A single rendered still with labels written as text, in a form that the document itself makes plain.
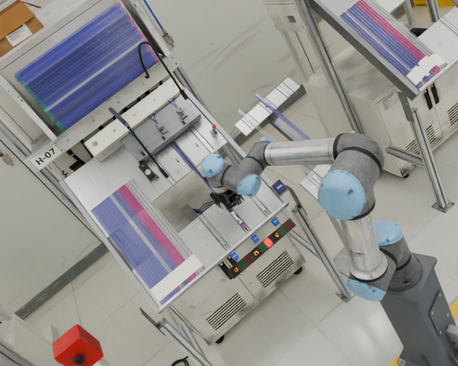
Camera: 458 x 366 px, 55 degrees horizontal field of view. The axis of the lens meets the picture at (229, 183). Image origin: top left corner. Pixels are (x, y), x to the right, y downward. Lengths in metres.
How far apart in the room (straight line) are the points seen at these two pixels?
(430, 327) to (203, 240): 0.90
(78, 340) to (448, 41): 2.08
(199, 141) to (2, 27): 0.97
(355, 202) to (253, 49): 2.88
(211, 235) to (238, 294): 0.63
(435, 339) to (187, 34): 2.71
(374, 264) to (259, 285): 1.15
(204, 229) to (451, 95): 1.67
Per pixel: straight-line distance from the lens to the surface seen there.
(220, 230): 1.83
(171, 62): 2.01
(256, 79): 3.89
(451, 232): 2.47
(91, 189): 1.99
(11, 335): 2.72
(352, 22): 2.26
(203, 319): 2.37
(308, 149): 1.29
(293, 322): 2.41
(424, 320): 1.72
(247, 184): 1.35
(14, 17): 2.22
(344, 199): 1.09
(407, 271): 1.58
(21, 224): 3.70
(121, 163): 1.99
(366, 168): 1.12
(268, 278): 2.43
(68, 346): 1.99
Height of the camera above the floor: 1.85
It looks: 31 degrees down
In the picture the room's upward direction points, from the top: 34 degrees counter-clockwise
